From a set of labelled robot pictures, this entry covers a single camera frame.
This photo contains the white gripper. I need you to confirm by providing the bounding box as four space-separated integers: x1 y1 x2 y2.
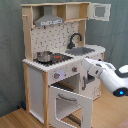
81 58 109 79

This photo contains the white dishwasher cabinet door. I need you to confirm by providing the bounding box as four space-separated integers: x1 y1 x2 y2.
80 67 101 100

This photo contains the white oven door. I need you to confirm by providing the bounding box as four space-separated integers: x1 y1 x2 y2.
49 86 93 128

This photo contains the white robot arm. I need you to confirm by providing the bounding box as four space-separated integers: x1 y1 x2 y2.
82 58 128 97

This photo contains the wooden toy kitchen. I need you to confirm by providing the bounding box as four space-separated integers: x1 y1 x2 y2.
22 2 105 128

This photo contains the red right stove knob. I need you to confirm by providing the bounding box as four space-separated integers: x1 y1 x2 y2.
71 66 79 73

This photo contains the red stove knob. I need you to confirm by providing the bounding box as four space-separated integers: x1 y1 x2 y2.
71 66 79 73
54 73 60 79

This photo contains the grey toy sink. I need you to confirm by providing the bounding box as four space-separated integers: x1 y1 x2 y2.
66 47 94 56

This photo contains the black toy faucet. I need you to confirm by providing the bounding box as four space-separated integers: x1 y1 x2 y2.
67 33 83 49

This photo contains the black toy stovetop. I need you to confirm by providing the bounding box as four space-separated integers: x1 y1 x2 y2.
35 53 71 66

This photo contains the red left stove knob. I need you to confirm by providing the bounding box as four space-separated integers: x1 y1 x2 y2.
54 73 60 79

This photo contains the small metal pot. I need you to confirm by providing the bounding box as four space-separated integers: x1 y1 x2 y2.
37 51 53 63

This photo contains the white microwave door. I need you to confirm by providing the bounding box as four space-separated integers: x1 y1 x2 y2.
87 3 111 21

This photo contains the grey range hood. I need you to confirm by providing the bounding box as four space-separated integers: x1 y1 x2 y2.
35 5 64 27

